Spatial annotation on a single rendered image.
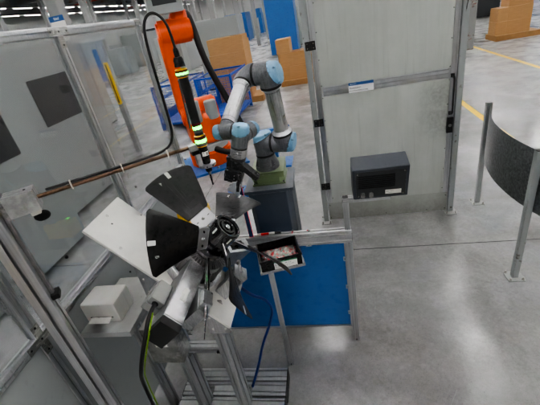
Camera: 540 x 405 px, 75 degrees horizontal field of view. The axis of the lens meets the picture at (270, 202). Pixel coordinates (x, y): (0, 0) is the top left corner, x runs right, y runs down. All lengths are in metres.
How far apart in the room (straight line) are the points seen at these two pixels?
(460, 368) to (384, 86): 2.09
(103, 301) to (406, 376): 1.68
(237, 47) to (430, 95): 6.69
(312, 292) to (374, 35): 1.98
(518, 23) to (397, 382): 12.26
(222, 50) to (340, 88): 6.59
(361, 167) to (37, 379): 1.60
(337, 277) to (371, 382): 0.62
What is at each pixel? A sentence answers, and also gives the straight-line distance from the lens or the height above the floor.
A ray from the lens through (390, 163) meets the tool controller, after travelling 1.72.
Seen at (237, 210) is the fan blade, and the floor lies 1.18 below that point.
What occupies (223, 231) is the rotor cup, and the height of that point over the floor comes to 1.23.
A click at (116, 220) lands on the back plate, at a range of 1.55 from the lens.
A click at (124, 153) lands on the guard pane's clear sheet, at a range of 2.27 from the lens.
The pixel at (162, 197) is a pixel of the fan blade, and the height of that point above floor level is 1.36.
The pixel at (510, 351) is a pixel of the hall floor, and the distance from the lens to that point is 2.60.
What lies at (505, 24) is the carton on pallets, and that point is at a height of 0.42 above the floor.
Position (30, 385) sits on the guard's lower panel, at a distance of 1.74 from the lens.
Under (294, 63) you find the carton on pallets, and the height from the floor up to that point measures 0.57.
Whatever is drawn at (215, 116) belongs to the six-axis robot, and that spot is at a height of 0.76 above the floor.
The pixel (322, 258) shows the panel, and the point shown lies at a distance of 2.04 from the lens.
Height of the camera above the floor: 1.94
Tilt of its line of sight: 28 degrees down
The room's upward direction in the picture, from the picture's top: 11 degrees counter-clockwise
